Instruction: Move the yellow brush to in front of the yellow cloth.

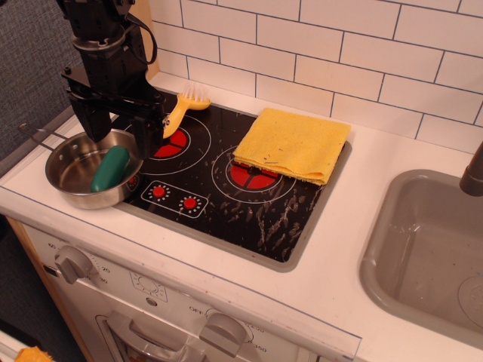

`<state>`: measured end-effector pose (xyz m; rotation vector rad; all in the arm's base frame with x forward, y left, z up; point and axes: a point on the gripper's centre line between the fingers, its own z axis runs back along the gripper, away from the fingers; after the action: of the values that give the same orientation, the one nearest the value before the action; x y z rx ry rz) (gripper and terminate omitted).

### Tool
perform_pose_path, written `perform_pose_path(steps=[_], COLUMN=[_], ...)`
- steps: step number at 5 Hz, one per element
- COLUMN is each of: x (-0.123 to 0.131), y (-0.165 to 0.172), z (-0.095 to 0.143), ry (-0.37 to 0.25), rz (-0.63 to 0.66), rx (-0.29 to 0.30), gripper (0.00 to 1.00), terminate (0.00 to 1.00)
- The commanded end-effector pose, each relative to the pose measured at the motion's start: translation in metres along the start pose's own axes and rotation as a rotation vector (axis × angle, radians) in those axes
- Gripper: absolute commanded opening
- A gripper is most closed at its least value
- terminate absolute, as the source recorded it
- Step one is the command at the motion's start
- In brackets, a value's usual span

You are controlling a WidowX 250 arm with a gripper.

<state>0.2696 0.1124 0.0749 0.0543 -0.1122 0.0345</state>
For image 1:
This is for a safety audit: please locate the grey faucet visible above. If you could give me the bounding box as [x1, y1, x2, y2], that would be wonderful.
[459, 143, 483, 197]

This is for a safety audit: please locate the yellow folded cloth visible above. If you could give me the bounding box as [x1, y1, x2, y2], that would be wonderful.
[233, 108, 351, 186]

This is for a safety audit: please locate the yellow object bottom corner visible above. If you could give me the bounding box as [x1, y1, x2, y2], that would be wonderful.
[14, 346, 54, 362]

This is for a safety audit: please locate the grey oven door handle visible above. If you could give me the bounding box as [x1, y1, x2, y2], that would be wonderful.
[106, 311, 209, 361]

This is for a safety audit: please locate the yellow dish brush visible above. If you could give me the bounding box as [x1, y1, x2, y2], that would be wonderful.
[163, 82, 211, 139]

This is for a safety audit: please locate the black toy stovetop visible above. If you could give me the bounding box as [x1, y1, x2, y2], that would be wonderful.
[118, 106, 352, 272]

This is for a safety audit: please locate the stainless steel pot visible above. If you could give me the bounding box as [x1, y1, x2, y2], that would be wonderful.
[18, 123, 143, 210]

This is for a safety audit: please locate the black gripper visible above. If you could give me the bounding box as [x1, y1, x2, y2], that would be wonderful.
[61, 48, 164, 159]

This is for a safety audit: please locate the green toy vegetable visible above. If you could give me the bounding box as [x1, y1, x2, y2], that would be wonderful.
[91, 146, 131, 192]

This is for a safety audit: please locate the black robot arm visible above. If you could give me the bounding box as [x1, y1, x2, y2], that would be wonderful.
[58, 1, 165, 159]

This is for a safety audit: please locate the grey oven knob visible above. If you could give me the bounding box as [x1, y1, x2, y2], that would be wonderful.
[199, 313, 248, 357]

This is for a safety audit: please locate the grey sink basin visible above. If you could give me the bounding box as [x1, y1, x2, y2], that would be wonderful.
[360, 170, 482, 348]

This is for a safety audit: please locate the grey timer knob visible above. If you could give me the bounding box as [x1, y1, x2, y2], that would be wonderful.
[54, 246, 93, 284]

